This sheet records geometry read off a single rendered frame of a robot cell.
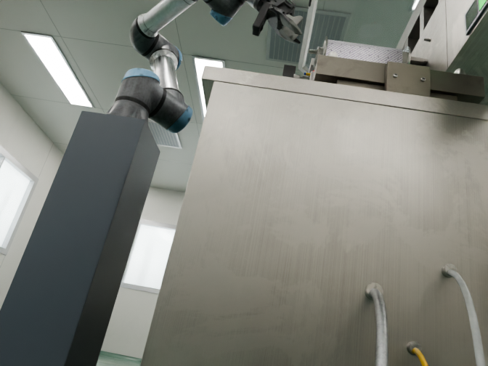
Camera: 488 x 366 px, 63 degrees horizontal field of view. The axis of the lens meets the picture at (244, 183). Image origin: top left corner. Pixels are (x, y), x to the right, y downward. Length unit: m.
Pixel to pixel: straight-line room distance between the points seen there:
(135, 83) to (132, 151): 0.28
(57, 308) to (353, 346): 0.70
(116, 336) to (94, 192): 5.76
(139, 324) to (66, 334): 5.69
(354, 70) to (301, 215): 0.43
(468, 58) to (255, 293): 0.86
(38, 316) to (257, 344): 0.59
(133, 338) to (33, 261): 5.66
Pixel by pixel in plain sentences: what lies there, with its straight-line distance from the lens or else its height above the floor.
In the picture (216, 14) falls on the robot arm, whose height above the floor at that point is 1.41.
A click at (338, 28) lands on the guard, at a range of 2.16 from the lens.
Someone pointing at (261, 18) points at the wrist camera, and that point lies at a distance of 1.45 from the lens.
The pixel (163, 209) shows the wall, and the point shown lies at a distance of 7.11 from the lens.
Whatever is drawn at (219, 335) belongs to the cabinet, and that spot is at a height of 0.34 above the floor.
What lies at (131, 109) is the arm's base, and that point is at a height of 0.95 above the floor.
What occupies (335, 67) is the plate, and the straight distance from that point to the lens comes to 1.04.
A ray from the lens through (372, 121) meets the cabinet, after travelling 0.90.
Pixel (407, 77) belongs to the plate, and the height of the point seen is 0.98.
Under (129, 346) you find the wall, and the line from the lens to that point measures 6.78.
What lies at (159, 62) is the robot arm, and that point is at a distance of 1.70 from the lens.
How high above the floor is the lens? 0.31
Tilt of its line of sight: 23 degrees up
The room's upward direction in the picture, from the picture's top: 11 degrees clockwise
